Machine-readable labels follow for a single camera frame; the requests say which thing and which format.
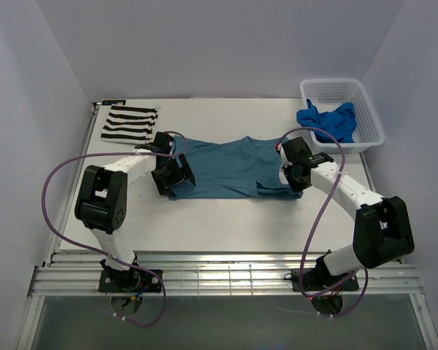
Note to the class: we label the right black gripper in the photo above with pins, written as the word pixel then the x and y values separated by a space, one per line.
pixel 296 187

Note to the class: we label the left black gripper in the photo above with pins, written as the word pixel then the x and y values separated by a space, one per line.
pixel 181 173

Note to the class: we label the light blue tank top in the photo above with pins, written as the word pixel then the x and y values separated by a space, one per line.
pixel 245 168

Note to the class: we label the black white striped tank top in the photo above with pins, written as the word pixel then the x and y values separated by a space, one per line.
pixel 129 125

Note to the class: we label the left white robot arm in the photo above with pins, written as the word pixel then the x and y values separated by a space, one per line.
pixel 102 200

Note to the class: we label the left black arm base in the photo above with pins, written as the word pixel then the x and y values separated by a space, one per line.
pixel 129 281

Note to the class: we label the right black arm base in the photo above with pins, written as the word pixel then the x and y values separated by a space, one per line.
pixel 314 283

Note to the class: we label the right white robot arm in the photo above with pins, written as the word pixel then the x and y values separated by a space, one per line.
pixel 382 229

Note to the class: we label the royal blue tank top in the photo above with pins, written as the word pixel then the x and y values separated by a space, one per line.
pixel 340 123

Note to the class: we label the white plastic basket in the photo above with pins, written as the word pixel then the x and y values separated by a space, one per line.
pixel 327 95

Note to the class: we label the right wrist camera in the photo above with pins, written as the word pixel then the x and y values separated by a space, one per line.
pixel 296 152

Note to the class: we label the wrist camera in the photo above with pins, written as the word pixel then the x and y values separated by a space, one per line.
pixel 162 143
pixel 296 152

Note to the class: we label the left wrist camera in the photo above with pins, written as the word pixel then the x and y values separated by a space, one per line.
pixel 162 143

